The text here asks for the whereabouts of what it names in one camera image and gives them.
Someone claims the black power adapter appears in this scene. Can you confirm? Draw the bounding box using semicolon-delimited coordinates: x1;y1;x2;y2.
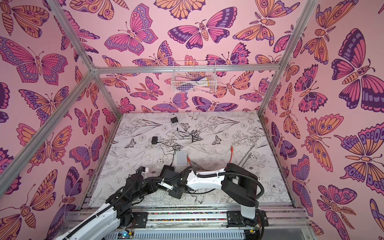
171;117;203;143
151;136;183;167

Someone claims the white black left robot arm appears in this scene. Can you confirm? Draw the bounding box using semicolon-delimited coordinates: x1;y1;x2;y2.
56;167;163;240

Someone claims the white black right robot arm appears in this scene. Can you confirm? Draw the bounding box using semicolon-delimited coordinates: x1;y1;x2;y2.
156;163;268;240

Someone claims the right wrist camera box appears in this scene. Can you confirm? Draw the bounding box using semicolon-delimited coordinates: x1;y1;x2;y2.
158;181;174;190

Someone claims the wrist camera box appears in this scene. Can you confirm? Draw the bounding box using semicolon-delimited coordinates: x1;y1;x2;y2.
158;181;174;190
136;166;149;175

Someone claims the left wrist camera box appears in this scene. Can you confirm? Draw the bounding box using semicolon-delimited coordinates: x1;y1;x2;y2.
136;166;149;175

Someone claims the white network switch box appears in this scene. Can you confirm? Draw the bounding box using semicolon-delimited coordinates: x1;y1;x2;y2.
176;151;188;167

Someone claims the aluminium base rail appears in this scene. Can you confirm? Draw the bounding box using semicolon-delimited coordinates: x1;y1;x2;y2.
58;203;316;240

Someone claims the red ethernet cable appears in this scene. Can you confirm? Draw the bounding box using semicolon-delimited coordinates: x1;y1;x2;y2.
186;145;235;169

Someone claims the white wire basket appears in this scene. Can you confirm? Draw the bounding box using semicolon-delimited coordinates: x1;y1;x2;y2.
170;61;218;94

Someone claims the aluminium frame post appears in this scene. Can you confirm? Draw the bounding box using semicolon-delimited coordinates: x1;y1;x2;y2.
47;1;121;117

